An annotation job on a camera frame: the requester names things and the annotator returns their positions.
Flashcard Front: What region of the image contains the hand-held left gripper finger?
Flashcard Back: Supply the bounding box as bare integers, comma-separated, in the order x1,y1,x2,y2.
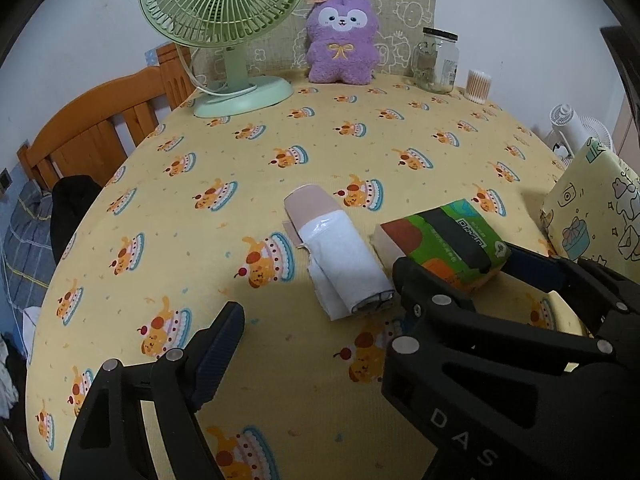
60,301,246,480

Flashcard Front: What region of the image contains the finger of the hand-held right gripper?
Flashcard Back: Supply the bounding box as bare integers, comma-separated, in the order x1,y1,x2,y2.
381,259,615,431
504,244,640,361

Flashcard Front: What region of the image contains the green tissue pack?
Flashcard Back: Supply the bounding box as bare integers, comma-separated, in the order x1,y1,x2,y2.
374,200,512,295

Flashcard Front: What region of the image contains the yellow cartoon fabric basket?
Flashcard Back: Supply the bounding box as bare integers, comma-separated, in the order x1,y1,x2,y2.
540,149,640,263

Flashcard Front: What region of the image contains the yellow printed tablecloth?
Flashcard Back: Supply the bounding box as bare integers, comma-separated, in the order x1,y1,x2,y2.
25,72,591,480

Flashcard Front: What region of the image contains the white standing fan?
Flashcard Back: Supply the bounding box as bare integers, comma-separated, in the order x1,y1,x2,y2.
545,104,615,161

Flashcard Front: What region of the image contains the pink door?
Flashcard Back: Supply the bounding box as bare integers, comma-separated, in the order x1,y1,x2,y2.
614,105,640,158

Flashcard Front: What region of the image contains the cotton swab container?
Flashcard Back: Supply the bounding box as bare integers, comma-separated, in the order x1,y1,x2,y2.
465,70,493,105

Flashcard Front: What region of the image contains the black cloth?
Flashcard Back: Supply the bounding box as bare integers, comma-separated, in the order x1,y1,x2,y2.
50,175,106,263

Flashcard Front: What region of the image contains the glass jar with lid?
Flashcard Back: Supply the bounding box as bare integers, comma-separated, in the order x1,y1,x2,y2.
422,27,460,94

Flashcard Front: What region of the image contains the small glass mug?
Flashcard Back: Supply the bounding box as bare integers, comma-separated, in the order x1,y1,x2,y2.
411,40,437,88

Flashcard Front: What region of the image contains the blue plaid blanket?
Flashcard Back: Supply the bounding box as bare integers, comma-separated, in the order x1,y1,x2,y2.
0,180,56,321

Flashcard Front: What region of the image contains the purple plush toy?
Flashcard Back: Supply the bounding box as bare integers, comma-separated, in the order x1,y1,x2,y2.
305,0,379,85

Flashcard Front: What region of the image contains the green desk fan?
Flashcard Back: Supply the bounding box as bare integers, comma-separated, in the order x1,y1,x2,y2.
138,0,309,119

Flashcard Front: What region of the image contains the white fan cable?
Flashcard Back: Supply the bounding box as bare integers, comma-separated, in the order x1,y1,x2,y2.
186,50,257,97

